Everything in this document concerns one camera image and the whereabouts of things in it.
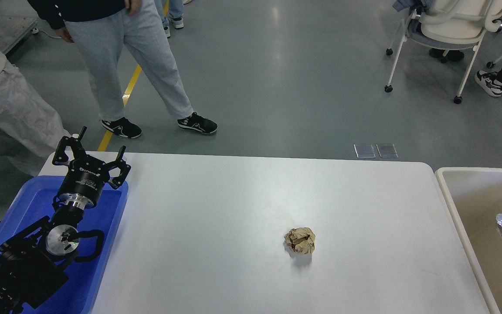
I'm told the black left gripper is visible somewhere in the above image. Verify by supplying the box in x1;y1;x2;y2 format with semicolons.
52;126;132;209

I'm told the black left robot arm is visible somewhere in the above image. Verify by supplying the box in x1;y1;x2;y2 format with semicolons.
0;127;131;314

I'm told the blue plastic bin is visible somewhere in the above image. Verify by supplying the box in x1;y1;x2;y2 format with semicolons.
0;175;129;314

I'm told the person in white clothes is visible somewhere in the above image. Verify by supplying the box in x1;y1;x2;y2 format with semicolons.
0;51;70;160

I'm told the person in grey sweatpants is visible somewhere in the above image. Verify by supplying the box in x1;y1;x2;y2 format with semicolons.
28;0;218;139

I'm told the person in blue jeans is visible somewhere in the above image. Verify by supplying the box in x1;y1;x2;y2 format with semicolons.
155;0;184;38

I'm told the crumpled brown paper ball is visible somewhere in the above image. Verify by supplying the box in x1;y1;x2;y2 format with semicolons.
284;227;315;255

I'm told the left floor socket plate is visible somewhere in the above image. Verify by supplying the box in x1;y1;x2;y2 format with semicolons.
354;143;376;159

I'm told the floor socket plate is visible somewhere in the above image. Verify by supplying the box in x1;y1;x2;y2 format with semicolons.
376;143;399;159
354;143;376;159

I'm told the right floor socket plate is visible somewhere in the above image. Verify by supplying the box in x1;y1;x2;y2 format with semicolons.
376;143;399;159

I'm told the white office chair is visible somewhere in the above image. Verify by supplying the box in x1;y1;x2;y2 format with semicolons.
384;0;502;104

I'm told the beige plastic bin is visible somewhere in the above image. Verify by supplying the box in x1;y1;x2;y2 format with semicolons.
435;167;502;314

